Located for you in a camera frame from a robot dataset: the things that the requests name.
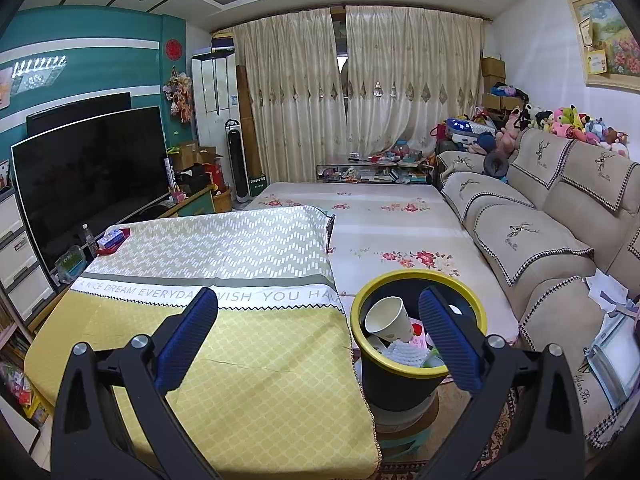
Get stack of cardboard boxes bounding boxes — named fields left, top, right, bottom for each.
left=481, top=56, right=526, bottom=111

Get clear green container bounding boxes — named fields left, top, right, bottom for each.
left=54, top=245, right=87, bottom=281

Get grey neck pillow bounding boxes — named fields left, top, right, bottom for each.
left=484, top=151, right=508, bottom=177

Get white paper cup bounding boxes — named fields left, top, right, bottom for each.
left=364, top=296, right=415, bottom=345

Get red flat box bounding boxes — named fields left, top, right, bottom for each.
left=97, top=228, right=132, bottom=252

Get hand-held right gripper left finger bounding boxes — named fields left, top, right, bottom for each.
left=50, top=286, right=221, bottom=480

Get cream curtain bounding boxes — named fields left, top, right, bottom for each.
left=345, top=5, right=486, bottom=158
left=232, top=7, right=351, bottom=181

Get loose white papers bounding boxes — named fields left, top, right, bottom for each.
left=585, top=269, right=640, bottom=318

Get open cardboard box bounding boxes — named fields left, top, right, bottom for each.
left=172, top=141, right=223, bottom=171

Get white tower fan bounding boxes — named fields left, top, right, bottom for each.
left=226, top=119, right=250, bottom=204

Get row of plush toys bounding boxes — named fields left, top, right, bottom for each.
left=440, top=102, right=631, bottom=158

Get floral bed sheet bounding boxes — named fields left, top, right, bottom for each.
left=245, top=181, right=521, bottom=346

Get yellow green patterned tablecloth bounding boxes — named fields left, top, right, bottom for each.
left=24, top=205, right=382, bottom=480

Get white drawer unit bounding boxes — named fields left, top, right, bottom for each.
left=0, top=187, right=56, bottom=323

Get teal stool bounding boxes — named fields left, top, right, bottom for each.
left=375, top=425, right=436, bottom=461

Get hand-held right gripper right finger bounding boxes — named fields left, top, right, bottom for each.
left=415, top=286, right=586, bottom=480

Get beige sofa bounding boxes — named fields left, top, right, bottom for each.
left=435, top=127, right=640, bottom=461

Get pile of toys and books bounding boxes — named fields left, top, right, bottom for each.
left=347, top=145, right=436, bottom=183

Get black bin with yellow rim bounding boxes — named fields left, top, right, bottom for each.
left=350, top=270, right=488, bottom=408

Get teal television cabinet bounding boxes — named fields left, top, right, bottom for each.
left=170, top=185, right=233, bottom=216

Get hanging artificial flowers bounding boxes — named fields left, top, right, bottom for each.
left=162, top=72, right=193, bottom=123

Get large black television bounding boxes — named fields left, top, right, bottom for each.
left=11, top=106, right=173, bottom=271

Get shelf of books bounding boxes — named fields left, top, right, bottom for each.
left=0, top=320, right=51, bottom=431

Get glass coffee table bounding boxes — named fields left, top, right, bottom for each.
left=316, top=160, right=436, bottom=183

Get framed flower painting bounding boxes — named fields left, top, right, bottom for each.
left=567, top=0, right=640, bottom=91

